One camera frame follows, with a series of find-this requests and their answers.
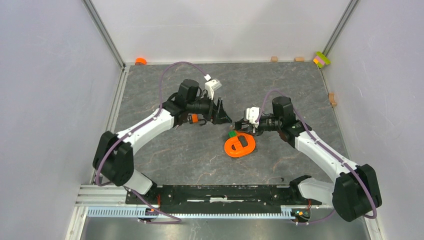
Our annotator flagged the white toothed cable duct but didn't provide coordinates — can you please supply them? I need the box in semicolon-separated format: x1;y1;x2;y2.
86;206;295;220

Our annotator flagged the wooden arch piece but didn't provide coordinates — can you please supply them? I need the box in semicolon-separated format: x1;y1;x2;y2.
328;92;338;108

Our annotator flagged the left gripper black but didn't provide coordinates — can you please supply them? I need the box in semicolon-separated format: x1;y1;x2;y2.
187;91;232;125

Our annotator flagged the orange ring toy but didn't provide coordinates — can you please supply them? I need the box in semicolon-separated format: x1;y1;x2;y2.
224;131;256;158

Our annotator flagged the green toy brick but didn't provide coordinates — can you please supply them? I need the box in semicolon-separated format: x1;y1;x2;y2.
228;130;237;138

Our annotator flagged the green pink brick stack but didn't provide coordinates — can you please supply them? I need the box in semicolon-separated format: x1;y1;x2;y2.
312;51;331;69

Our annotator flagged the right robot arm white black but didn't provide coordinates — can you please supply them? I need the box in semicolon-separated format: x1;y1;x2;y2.
234;96;382;222

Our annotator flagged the orange black padlock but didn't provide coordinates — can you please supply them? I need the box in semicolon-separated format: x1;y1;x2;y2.
187;113;207;126

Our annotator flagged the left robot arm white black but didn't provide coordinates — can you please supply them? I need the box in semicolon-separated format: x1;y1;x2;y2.
92;79;232;204

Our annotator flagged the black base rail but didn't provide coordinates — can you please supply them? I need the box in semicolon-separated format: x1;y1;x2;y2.
142;184;322;214

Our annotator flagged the wooden block left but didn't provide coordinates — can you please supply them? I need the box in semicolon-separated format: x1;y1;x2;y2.
270;56;279;63

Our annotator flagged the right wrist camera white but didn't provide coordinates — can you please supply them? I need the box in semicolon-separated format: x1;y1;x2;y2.
244;107;261;128

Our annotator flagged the orange cap at wall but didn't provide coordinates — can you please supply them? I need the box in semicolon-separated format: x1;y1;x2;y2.
134;57;147;66

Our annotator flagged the black cable loop lock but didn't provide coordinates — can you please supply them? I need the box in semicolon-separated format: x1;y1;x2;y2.
233;121;249;131

